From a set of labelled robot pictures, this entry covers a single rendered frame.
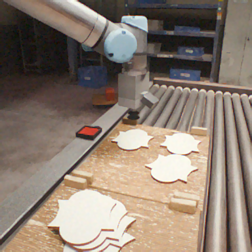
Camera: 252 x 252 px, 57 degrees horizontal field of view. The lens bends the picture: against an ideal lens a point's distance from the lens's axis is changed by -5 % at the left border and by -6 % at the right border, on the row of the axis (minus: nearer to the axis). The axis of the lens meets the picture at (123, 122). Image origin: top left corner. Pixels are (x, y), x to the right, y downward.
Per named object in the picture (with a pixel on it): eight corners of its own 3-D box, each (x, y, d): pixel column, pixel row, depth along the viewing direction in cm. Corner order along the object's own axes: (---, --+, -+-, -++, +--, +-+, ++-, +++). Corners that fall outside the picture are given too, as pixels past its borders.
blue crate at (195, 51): (176, 54, 484) (177, 46, 478) (181, 52, 515) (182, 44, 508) (201, 57, 462) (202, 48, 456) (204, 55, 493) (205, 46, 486)
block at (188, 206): (168, 210, 54) (169, 201, 53) (169, 204, 56) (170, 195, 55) (194, 215, 52) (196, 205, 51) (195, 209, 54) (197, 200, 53)
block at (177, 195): (171, 203, 56) (172, 194, 55) (172, 198, 58) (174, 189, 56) (197, 209, 54) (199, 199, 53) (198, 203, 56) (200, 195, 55)
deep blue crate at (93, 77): (77, 86, 502) (76, 68, 487) (89, 81, 536) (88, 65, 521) (98, 88, 481) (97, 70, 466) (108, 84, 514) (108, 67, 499)
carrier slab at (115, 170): (68, 184, 65) (67, 179, 64) (121, 125, 100) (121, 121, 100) (201, 215, 54) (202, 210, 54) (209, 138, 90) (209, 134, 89)
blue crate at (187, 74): (169, 79, 499) (169, 68, 490) (170, 75, 536) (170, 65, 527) (200, 81, 486) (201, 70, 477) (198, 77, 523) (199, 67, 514)
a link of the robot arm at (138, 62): (151, 53, 74) (137, 56, 68) (150, 68, 76) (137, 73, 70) (130, 51, 78) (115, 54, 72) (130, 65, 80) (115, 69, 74)
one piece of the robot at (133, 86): (150, 65, 66) (148, 121, 73) (165, 61, 73) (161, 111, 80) (115, 61, 72) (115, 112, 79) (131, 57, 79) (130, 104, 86)
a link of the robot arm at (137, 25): (115, 16, 71) (141, 16, 73) (115, 52, 75) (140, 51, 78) (124, 16, 64) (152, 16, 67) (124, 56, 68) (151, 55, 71)
